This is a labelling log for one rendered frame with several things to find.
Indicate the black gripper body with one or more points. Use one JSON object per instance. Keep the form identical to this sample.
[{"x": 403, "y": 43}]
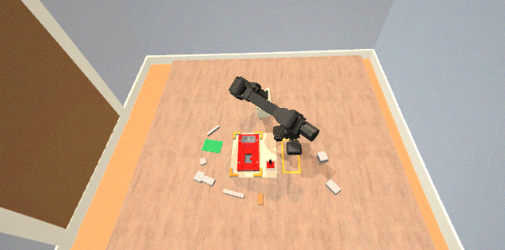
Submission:
[{"x": 293, "y": 148}]

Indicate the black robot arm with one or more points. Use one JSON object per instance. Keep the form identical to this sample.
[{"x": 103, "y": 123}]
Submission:
[{"x": 289, "y": 120}]

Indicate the green flat rectangular patch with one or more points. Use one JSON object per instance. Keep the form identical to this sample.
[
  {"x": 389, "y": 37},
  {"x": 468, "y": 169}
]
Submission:
[{"x": 212, "y": 145}]

